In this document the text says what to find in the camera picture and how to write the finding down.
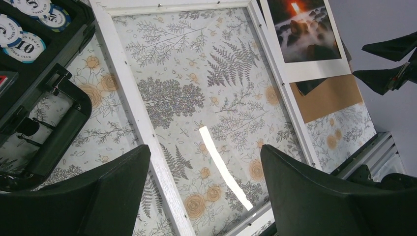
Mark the brown cardboard backing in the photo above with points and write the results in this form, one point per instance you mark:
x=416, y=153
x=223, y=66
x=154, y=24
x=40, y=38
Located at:
x=332, y=95

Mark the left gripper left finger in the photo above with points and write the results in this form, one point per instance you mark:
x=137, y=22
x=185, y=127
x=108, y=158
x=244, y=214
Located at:
x=103, y=201

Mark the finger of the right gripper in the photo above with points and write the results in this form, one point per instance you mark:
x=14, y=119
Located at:
x=383, y=80
x=394, y=49

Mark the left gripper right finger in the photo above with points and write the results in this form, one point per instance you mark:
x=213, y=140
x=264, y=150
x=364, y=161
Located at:
x=309, y=202

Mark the floral tablecloth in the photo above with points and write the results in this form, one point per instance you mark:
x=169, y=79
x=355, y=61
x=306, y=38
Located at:
x=172, y=56

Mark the blue fifty poker chip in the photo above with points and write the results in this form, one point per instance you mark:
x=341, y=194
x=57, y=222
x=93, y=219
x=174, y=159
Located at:
x=58, y=20

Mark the white blue poker chip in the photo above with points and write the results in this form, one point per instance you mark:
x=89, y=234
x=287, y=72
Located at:
x=38, y=9

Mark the white-bordered sunset photo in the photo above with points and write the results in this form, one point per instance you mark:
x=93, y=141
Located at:
x=306, y=39

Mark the borderless landscape photo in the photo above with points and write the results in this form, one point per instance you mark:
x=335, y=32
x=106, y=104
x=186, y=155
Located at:
x=305, y=87

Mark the white picture frame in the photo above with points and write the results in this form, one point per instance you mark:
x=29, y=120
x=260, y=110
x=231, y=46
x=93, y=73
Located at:
x=104, y=12

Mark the white ten poker chip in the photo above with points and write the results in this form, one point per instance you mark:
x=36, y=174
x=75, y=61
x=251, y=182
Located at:
x=28, y=50

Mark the black poker chip case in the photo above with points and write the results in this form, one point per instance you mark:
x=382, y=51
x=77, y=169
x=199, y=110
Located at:
x=35, y=147

